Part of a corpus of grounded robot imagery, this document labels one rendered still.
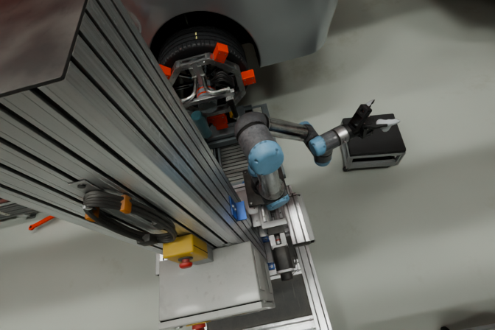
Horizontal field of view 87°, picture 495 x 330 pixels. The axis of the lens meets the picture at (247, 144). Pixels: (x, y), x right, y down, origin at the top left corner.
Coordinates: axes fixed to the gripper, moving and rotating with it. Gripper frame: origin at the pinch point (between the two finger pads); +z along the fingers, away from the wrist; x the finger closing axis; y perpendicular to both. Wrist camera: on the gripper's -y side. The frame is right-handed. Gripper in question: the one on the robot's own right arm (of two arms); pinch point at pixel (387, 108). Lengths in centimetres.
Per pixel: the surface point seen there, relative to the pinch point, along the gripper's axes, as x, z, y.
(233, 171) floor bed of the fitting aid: -85, -70, 107
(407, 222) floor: 15, 31, 127
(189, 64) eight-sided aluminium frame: -95, -65, 0
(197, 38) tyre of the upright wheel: -107, -53, -8
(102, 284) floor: -49, -207, 118
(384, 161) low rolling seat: -27, 41, 106
